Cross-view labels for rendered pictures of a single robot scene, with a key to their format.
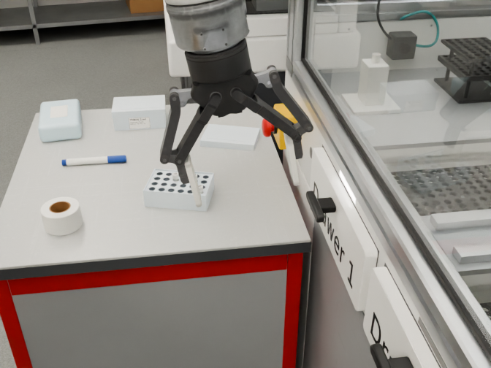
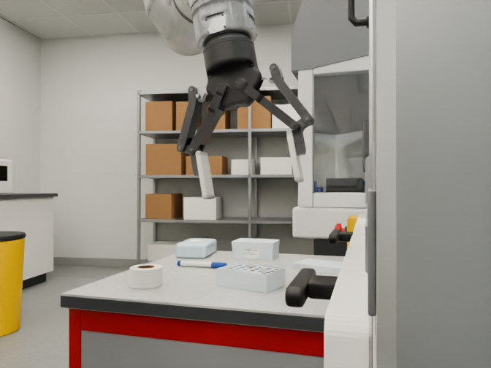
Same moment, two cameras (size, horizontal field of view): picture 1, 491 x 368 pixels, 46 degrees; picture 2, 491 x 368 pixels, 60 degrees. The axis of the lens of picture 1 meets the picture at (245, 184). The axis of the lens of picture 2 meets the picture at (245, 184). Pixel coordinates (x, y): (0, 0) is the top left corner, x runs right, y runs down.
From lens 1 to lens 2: 0.51 m
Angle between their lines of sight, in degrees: 40
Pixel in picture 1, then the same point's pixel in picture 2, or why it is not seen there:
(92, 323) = not seen: outside the picture
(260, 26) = not seen: hidden behind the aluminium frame
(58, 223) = (137, 275)
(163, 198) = (231, 277)
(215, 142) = (305, 265)
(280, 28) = not seen: hidden behind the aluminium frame
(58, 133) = (188, 250)
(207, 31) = (211, 17)
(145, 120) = (256, 251)
